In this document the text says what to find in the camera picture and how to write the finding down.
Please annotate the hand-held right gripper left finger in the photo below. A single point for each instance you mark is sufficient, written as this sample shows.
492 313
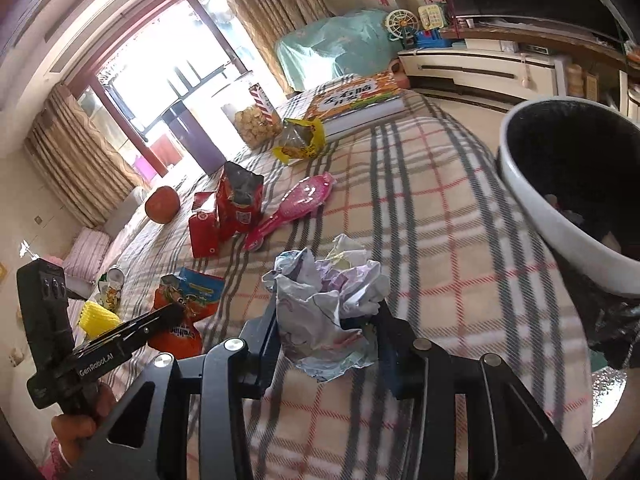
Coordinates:
260 355

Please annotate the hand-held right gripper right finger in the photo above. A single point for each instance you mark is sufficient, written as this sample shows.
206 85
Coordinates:
395 360

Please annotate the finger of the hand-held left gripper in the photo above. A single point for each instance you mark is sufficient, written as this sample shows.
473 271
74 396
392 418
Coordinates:
145 327

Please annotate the orange snack bag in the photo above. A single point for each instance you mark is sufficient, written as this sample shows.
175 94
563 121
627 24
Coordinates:
197 292

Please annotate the printed paper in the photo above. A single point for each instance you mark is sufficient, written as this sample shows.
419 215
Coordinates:
310 310

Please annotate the small red snack bag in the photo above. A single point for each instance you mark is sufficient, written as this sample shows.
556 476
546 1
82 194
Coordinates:
204 230

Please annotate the tall red snack bag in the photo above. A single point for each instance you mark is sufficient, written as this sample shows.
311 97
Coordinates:
235 210

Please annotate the pink blister pack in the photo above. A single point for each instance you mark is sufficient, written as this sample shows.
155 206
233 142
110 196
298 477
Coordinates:
300 195

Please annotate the yellow snack bag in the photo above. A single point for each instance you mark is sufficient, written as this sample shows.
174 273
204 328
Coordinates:
300 142

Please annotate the white trash bin black liner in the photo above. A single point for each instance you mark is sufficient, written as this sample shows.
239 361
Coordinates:
575 160

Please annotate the person's left hand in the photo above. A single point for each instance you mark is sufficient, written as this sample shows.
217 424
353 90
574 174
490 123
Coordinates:
75 430

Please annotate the printed drink can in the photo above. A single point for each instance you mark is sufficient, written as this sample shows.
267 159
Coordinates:
112 285

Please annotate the pink striped cushion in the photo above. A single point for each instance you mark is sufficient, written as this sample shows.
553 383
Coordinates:
85 255

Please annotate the light pink sofa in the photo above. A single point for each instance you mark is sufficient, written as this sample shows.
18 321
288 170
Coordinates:
125 220

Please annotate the red apple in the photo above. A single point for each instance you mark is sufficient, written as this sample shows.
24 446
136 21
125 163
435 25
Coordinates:
162 205

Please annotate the beige curtain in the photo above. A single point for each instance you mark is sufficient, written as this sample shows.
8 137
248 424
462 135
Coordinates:
270 20
75 160

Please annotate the plaid blanket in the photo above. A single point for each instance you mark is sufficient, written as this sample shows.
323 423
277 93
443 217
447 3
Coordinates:
450 210

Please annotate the purple water bottle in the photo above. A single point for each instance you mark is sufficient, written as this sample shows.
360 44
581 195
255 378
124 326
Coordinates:
200 145

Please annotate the clear cookie jar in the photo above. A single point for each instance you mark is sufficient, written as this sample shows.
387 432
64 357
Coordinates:
255 125

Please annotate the balcony glass door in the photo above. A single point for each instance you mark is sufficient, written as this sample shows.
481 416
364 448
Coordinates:
150 85

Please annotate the colourful flat box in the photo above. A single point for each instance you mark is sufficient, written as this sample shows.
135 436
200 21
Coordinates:
350 102

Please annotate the white television cabinet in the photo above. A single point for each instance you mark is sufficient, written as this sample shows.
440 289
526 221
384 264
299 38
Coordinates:
465 67

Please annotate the teal covered furniture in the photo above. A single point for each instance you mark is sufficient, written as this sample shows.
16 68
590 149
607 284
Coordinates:
340 45

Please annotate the blue toy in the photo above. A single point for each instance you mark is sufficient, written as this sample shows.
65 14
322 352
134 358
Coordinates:
429 39

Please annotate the ferris wheel toy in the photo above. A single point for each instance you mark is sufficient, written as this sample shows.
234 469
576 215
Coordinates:
399 27

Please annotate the cream toy phone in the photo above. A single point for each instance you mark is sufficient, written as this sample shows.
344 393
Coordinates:
431 16

